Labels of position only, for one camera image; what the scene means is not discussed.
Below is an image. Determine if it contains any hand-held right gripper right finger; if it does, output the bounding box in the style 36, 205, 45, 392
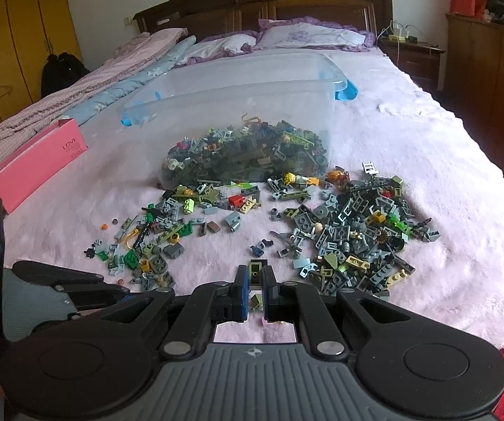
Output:
261, 267, 415, 356

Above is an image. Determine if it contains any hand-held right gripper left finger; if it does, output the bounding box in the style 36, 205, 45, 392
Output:
98, 267, 249, 356

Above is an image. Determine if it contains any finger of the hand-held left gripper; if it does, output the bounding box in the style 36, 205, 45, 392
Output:
12, 261, 130, 312

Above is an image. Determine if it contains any olive green toy brick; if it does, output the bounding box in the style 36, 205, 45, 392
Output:
247, 261, 264, 286

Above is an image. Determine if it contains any toy brick pile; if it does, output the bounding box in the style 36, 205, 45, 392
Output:
83, 164, 448, 312

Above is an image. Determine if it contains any dense dark toy brick heap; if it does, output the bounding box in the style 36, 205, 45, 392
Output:
161, 114, 329, 185

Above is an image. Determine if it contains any clear plastic storage bin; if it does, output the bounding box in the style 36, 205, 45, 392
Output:
120, 50, 360, 185

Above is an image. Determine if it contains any pink cardboard box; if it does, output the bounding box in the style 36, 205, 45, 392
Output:
0, 118, 88, 215

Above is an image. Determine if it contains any pink checked quilt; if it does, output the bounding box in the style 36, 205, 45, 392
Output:
0, 27, 189, 163

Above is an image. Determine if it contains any black bag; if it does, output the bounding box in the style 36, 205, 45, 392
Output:
41, 52, 90, 97

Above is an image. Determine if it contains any light blue quilt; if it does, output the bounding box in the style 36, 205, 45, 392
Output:
66, 35, 198, 126

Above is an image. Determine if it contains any pale pink fleece blanket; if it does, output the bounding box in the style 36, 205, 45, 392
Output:
0, 46, 504, 352

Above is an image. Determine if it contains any yellow wooden wardrobe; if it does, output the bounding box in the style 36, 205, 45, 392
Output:
0, 0, 84, 145

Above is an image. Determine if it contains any white pillow with purple frill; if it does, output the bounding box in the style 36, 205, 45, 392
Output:
186, 31, 259, 60

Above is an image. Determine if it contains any wooden nightstand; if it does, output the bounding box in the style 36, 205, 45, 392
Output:
377, 37, 445, 93

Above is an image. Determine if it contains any brown wooden cabinet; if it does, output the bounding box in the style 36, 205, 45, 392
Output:
445, 13, 504, 211

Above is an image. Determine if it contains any white power strip with cables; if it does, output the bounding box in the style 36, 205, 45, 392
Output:
379, 20, 419, 45

